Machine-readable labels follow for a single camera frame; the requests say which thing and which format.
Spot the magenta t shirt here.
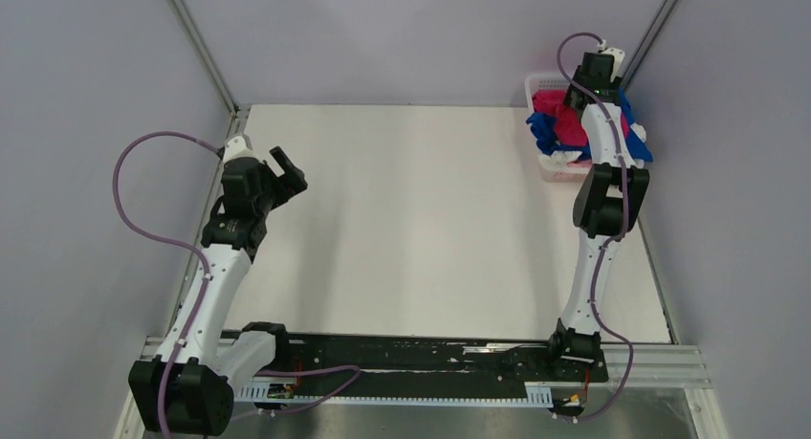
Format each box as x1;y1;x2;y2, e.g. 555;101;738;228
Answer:
532;89;632;150

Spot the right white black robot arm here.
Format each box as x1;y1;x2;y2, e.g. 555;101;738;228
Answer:
545;49;649;380

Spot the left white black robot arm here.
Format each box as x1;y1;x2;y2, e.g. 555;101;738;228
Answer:
128;146;308;436

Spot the white plastic laundry basket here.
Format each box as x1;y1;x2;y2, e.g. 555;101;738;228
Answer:
523;71;643;184

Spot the blue t shirt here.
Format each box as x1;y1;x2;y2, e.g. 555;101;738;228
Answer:
526;90;653;166

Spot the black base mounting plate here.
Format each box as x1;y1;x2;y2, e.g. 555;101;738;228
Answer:
267;333;609;400

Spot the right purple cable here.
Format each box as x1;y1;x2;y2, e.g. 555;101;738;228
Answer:
548;32;635;424

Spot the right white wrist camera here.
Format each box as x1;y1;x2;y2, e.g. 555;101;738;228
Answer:
598;41;625;72

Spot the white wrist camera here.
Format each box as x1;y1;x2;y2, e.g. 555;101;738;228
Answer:
221;134;256;164
598;41;625;72

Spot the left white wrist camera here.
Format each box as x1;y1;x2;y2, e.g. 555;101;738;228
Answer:
221;134;256;164

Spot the aluminium frame rail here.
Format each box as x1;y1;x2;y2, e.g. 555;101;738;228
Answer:
141;338;713;389

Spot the white slotted cable duct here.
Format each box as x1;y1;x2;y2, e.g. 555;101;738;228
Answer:
235;384;554;408

